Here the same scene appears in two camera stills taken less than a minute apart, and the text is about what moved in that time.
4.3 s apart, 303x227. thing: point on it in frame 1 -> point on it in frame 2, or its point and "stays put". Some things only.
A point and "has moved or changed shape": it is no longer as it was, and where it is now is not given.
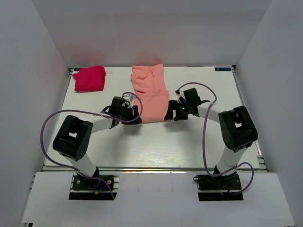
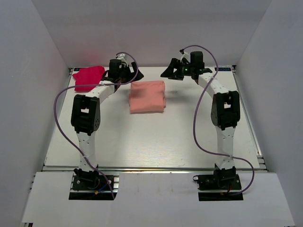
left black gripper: [136, 112] -> [127, 68]
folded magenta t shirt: [90, 79] stays put
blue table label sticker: [222, 69] stays put
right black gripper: [173, 105] -> [169, 73]
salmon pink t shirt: [148, 82] has moved or changed shape
